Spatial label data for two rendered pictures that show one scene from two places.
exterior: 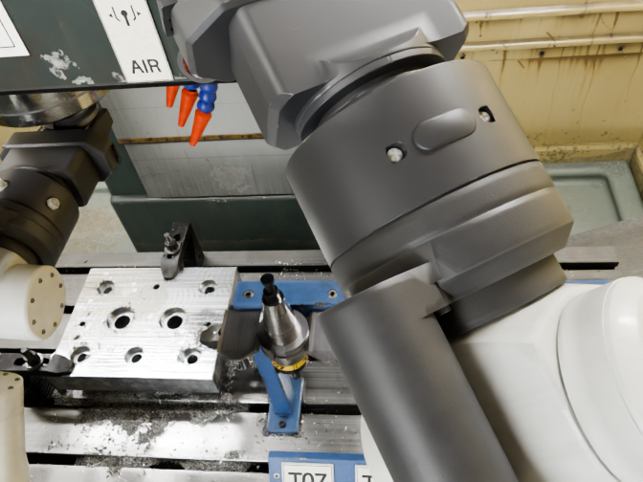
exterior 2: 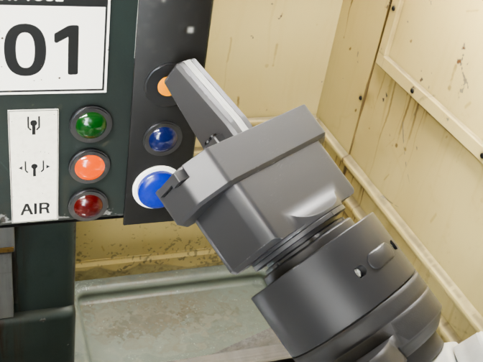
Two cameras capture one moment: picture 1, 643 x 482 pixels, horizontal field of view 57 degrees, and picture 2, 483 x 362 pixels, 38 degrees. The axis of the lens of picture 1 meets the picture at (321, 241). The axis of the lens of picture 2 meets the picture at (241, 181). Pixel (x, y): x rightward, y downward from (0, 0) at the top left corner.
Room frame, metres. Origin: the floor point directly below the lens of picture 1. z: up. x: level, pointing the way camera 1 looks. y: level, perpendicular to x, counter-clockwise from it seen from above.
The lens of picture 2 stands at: (-0.05, 0.20, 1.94)
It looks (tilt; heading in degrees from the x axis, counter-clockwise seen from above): 33 degrees down; 323
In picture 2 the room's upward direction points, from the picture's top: 10 degrees clockwise
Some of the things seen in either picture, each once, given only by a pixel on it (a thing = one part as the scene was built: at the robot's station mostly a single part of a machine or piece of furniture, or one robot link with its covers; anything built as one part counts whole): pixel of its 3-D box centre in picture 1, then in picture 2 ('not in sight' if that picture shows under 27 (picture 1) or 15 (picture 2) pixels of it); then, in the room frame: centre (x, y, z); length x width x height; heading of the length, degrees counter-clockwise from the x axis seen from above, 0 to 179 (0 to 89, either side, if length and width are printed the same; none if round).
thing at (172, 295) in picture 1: (150, 326); not in sight; (0.64, 0.33, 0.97); 0.29 x 0.23 x 0.05; 78
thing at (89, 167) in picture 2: not in sight; (89, 166); (0.32, 0.05, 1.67); 0.02 x 0.01 x 0.02; 78
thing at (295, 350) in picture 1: (283, 335); not in sight; (0.40, 0.07, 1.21); 0.06 x 0.06 x 0.03
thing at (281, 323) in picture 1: (277, 314); not in sight; (0.40, 0.07, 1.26); 0.04 x 0.04 x 0.07
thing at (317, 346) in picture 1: (328, 336); not in sight; (0.39, 0.01, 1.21); 0.07 x 0.05 x 0.01; 168
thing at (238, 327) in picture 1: (240, 335); not in sight; (0.42, 0.12, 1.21); 0.07 x 0.05 x 0.01; 168
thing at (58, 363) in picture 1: (41, 372); not in sight; (0.57, 0.51, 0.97); 0.13 x 0.03 x 0.15; 78
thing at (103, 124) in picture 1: (101, 131); not in sight; (0.56, 0.22, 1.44); 0.06 x 0.02 x 0.03; 167
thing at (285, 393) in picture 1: (270, 361); not in sight; (0.47, 0.11, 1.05); 0.10 x 0.05 x 0.30; 168
